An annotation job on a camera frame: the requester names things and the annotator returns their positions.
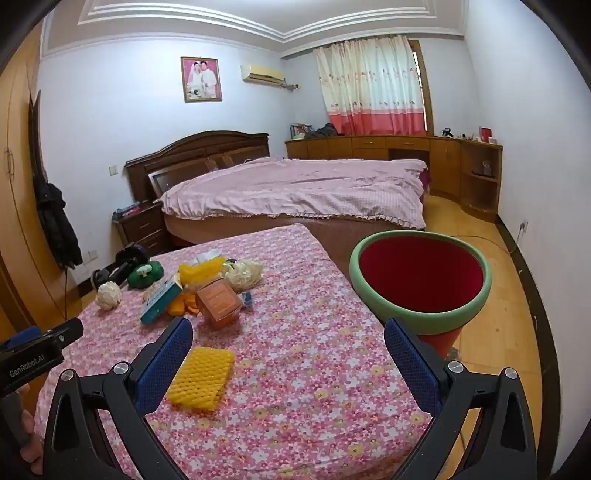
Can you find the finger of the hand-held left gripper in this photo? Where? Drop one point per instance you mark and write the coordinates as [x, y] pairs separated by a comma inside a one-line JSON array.
[[67, 330]]

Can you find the black jacket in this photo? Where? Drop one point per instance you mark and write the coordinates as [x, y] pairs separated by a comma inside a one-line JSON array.
[[57, 226]]

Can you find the white foam net ball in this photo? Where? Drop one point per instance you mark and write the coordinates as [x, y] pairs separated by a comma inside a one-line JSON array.
[[108, 296]]

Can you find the pink floral tablecloth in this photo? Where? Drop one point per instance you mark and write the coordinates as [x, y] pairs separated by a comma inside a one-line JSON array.
[[295, 369]]

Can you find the teal and white box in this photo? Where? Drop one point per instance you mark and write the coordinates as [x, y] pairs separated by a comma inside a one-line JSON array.
[[159, 300]]

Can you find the wooden cabinet row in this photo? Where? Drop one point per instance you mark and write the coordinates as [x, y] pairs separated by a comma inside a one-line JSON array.
[[443, 161]]

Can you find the pink bedspread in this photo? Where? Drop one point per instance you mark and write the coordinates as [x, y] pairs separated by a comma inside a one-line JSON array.
[[300, 189]]

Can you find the dark wooden bed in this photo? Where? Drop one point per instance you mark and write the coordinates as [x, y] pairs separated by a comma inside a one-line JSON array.
[[194, 152]]

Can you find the red box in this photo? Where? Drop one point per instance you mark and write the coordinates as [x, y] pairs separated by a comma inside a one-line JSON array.
[[485, 134]]

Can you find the orange snack packet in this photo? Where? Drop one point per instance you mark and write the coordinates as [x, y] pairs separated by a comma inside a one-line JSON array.
[[180, 308]]

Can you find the red green chair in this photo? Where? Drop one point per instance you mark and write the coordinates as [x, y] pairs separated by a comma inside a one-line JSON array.
[[420, 272]]

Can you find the dark bag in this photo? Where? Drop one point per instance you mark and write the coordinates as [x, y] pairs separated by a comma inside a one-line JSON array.
[[323, 131]]

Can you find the crumpled white plastic wrap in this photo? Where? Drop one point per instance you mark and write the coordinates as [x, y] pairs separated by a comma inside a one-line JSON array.
[[208, 257]]

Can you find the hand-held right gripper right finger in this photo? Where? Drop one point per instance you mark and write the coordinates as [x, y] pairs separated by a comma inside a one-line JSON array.
[[411, 364]]

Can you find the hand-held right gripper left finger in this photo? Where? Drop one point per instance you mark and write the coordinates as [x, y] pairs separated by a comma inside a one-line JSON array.
[[166, 364]]

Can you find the white air conditioner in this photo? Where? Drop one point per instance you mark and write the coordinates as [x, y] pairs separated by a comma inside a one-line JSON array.
[[262, 74]]

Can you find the dark wooden nightstand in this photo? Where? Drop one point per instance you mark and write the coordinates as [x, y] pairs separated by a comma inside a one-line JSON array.
[[143, 230]]

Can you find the colourful folded cloth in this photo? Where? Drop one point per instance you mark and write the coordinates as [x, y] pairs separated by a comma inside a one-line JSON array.
[[128, 210]]

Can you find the wooden wardrobe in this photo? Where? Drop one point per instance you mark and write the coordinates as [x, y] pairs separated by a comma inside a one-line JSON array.
[[18, 194]]

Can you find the black suction phone holder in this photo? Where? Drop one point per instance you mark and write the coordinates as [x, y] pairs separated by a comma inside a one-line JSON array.
[[127, 258]]

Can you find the yellow foam fruit net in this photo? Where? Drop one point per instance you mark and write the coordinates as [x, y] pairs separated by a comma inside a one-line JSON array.
[[203, 378], [198, 274]]

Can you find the framed wall photo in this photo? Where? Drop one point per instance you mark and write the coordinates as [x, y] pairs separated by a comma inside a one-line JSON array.
[[202, 79]]

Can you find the green toy bell pepper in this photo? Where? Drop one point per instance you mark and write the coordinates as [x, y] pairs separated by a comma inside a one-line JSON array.
[[147, 274]]

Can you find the person's left hand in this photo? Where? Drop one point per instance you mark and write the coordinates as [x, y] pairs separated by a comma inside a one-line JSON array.
[[33, 443]]

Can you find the wooden window frame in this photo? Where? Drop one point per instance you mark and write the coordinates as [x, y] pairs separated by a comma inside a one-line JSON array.
[[427, 92]]

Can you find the white and red curtain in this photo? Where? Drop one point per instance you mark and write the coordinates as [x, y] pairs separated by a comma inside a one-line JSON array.
[[369, 87]]

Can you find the orange cardboard box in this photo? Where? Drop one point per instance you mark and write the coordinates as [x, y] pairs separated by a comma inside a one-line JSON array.
[[217, 302]]

